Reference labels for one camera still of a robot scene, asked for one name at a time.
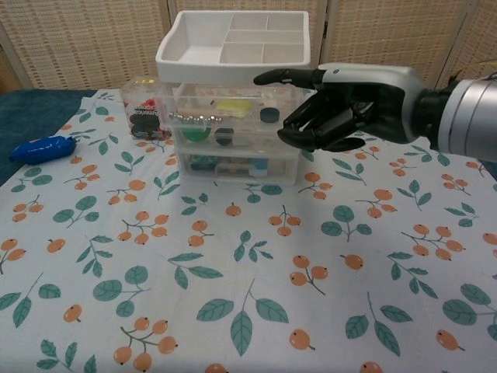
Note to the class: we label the blue small block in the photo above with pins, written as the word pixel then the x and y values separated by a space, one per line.
pixel 261 168

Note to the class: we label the white plastic drawer organizer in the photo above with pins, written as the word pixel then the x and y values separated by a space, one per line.
pixel 213 72

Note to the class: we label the floral fruit print tablecloth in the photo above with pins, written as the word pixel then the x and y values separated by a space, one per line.
pixel 248 272

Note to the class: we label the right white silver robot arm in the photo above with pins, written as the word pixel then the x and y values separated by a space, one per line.
pixel 473 116

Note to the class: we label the black round cap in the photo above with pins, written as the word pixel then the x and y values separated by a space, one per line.
pixel 270 116

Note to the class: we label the clear box with red contents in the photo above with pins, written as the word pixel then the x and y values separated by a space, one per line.
pixel 145 116

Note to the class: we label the clear plastic storage box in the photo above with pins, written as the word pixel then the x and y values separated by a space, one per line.
pixel 194 97

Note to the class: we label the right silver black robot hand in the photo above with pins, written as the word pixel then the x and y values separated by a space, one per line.
pixel 369 101

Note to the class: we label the blue snack packet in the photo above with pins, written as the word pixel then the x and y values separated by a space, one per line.
pixel 39 148

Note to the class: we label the woven folding screen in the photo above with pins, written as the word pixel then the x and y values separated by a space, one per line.
pixel 77 39

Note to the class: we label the black and grey round disc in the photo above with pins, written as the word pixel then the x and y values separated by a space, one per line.
pixel 223 136

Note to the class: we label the green round disc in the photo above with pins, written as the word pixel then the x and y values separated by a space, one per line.
pixel 197 135

